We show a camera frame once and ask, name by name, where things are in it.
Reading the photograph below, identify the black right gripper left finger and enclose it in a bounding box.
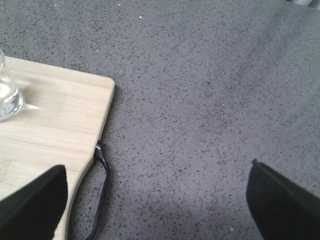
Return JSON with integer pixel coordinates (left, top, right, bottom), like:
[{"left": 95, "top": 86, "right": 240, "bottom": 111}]
[{"left": 0, "top": 165, "right": 68, "bottom": 240}]

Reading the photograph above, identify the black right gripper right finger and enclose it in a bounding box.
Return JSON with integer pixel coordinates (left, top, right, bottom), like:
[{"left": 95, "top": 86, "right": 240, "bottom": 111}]
[{"left": 246, "top": 159, "right": 320, "bottom": 240}]

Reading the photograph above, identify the glass beaker with liquid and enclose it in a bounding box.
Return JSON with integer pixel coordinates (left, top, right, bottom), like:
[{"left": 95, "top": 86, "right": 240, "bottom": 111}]
[{"left": 0, "top": 49, "right": 25, "bottom": 122}]

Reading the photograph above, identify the wooden cutting board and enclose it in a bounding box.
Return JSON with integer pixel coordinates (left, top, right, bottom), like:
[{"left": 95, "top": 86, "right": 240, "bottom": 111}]
[{"left": 0, "top": 56, "right": 115, "bottom": 240}]

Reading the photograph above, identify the black board strap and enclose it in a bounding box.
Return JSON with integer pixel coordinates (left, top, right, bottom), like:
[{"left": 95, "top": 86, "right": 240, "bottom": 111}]
[{"left": 84, "top": 140, "right": 111, "bottom": 240}]

